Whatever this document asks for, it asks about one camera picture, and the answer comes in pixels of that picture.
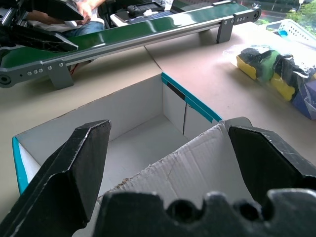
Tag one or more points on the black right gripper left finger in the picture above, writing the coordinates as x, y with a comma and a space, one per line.
74, 172

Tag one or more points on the small blue object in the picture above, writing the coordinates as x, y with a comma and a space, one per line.
283, 32

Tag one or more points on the seated person in jeans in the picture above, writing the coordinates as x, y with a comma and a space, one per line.
81, 28

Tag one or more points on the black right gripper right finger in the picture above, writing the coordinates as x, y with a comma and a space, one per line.
266, 158

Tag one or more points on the bag of sponges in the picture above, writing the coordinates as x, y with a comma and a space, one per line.
269, 66

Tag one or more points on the small black device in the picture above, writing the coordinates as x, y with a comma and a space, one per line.
134, 10

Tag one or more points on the white perforated plastic basket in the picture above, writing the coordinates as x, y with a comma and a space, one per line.
296, 30

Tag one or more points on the white cardboard box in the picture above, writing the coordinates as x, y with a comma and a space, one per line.
138, 148

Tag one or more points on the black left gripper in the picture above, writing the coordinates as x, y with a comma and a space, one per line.
11, 32

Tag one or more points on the bystander bare hand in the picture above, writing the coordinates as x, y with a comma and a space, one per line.
87, 11

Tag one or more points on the green conveyor belt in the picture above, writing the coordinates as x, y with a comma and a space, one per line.
153, 24

